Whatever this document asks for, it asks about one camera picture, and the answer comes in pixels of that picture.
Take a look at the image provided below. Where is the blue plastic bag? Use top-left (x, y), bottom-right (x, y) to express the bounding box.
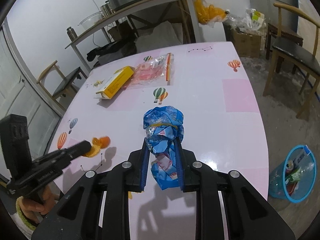
top-left (143, 106), bottom-right (184, 190)

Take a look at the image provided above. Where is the yellow white medicine box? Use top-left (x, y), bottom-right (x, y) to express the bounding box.
top-left (96, 66), bottom-right (134, 100)

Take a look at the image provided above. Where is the red soda can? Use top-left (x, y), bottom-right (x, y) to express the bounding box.
top-left (285, 160), bottom-right (296, 175)

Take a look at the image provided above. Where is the green drink bottle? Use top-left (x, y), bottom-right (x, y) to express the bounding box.
top-left (285, 163), bottom-right (314, 185)

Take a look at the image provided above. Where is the blue white toothpaste box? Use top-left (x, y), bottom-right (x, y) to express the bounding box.
top-left (294, 145), bottom-right (311, 167)

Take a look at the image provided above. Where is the blue mesh trash bin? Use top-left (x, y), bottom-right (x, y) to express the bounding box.
top-left (268, 145), bottom-right (317, 204)

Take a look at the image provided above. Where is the left hand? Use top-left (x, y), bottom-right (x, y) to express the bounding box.
top-left (17, 185), bottom-right (59, 224)

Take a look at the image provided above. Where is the orange peel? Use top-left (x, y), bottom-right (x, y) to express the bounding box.
top-left (83, 136), bottom-right (111, 158)

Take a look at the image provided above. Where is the clear red plastic wrapper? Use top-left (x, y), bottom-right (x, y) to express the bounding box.
top-left (125, 53), bottom-right (174, 88)

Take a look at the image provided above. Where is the white door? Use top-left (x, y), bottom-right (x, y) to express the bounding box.
top-left (0, 30), bottom-right (60, 159)

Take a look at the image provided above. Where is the black clothing pile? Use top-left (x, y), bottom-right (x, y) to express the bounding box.
top-left (86, 40), bottom-right (137, 62)

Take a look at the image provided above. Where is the white sack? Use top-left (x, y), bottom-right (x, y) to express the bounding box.
top-left (135, 21), bottom-right (183, 53)

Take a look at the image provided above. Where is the white storage box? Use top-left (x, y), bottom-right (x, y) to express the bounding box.
top-left (199, 22), bottom-right (226, 42)

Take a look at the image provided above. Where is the brown cardboard box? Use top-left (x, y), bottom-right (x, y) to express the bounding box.
top-left (231, 29), bottom-right (261, 58)

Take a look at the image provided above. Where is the yellow plastic bag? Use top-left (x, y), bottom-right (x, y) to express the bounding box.
top-left (194, 0), bottom-right (228, 25)

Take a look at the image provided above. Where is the metal thermos bottle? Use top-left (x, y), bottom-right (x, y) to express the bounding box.
top-left (66, 27), bottom-right (78, 41)

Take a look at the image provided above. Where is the clear glass bowl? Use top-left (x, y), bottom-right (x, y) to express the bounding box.
top-left (78, 11), bottom-right (103, 30)

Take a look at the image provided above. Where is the long wooden side table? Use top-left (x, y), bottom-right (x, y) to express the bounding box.
top-left (64, 0), bottom-right (203, 73)

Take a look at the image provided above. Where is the wooden chair black seat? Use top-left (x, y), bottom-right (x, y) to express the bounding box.
top-left (263, 2), bottom-right (319, 119)

